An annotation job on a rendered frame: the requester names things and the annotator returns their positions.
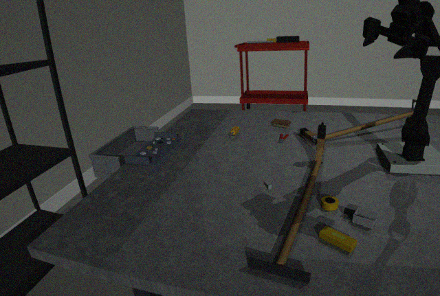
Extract red-handled pliers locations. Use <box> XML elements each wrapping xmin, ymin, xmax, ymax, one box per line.
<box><xmin>278</xmin><ymin>134</ymin><xmax>289</xmax><ymax>143</ymax></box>

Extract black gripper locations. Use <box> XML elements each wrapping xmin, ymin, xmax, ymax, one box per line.
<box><xmin>363</xmin><ymin>17</ymin><xmax>430</xmax><ymax>59</ymax></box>

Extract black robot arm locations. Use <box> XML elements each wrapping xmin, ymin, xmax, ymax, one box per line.
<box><xmin>390</xmin><ymin>0</ymin><xmax>440</xmax><ymax>161</ymax></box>

